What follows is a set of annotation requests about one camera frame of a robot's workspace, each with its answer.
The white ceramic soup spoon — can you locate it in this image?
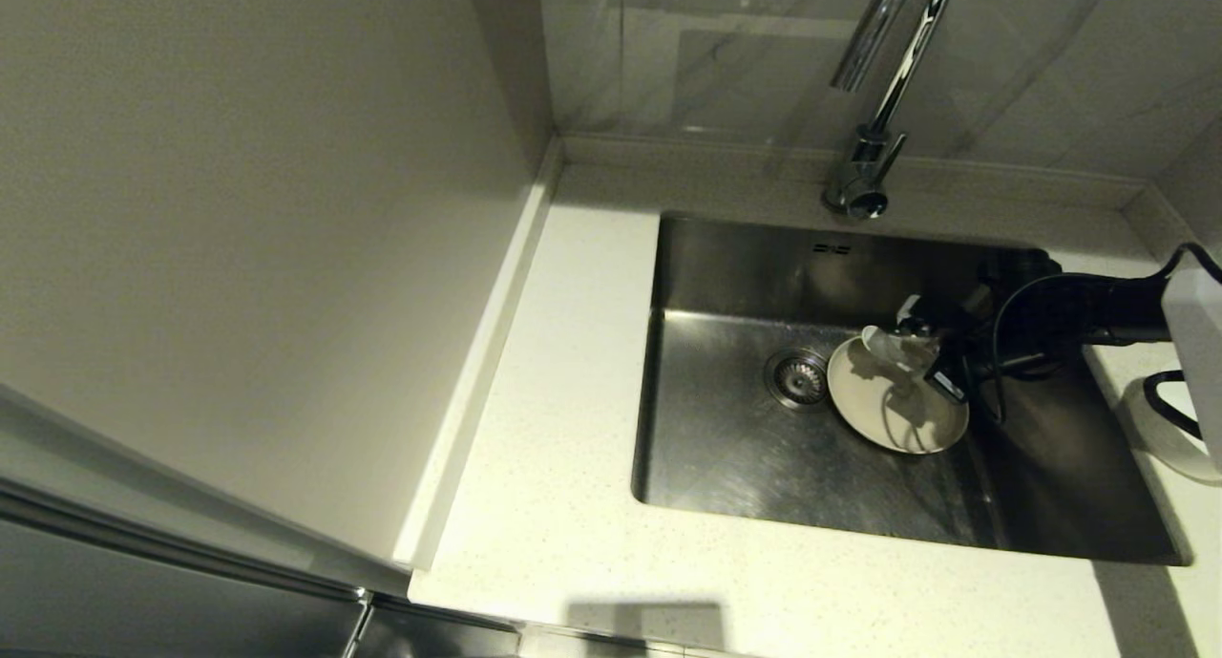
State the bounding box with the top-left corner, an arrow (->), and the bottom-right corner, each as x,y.
861,325 -> 941,372

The cream round plate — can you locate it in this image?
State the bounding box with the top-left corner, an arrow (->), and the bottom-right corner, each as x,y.
826,333 -> 971,456

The white ceramic bowl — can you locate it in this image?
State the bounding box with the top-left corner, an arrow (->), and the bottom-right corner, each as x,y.
1119,375 -> 1222,487

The stainless steel sink basin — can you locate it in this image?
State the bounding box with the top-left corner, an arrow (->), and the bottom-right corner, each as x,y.
630,211 -> 1193,568

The round metal drain strainer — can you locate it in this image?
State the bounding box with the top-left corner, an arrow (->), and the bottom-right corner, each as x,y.
764,348 -> 832,414

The chrome gooseneck faucet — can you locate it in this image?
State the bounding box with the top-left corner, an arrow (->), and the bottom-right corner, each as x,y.
822,0 -> 960,223

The beige tall cabinet side panel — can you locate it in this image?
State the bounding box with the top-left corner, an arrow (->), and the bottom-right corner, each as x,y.
0,0 -> 564,571

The grey glossy cabinet front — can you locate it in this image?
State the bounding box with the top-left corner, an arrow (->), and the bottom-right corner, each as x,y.
0,381 -> 522,658

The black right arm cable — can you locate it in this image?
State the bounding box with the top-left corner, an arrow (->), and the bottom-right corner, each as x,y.
989,243 -> 1222,439

